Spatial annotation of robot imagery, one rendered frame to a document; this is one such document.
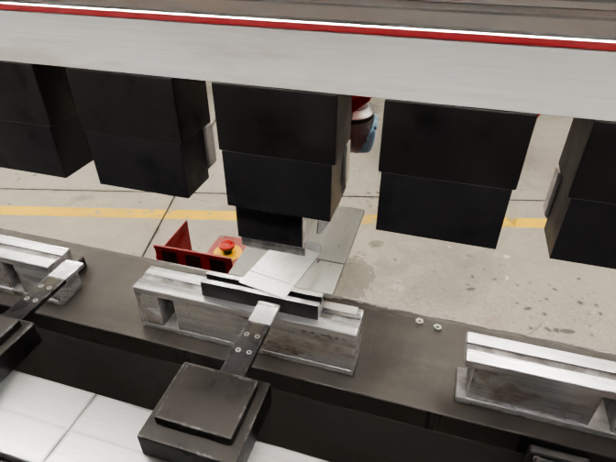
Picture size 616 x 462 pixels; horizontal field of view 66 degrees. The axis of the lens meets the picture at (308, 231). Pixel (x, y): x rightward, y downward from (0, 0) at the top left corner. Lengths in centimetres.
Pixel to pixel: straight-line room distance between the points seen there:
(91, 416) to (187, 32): 47
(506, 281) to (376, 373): 173
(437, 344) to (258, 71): 56
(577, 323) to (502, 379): 166
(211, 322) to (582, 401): 57
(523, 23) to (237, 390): 47
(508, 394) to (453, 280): 165
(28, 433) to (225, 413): 25
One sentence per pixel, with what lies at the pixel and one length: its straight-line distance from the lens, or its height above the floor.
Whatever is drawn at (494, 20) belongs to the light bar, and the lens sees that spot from 29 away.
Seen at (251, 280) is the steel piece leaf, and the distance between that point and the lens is 78.
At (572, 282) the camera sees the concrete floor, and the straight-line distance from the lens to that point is 263.
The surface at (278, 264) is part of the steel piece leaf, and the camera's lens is 81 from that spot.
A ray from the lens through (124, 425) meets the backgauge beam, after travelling 66.
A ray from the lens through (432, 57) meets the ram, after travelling 50.
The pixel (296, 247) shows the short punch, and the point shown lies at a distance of 69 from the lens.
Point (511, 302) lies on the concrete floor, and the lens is 239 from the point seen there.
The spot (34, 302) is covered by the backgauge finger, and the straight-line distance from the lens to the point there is 85.
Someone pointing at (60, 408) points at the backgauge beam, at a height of 98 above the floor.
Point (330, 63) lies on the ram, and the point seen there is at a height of 137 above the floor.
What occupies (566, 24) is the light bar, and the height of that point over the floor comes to 146.
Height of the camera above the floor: 151
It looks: 35 degrees down
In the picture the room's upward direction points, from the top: straight up
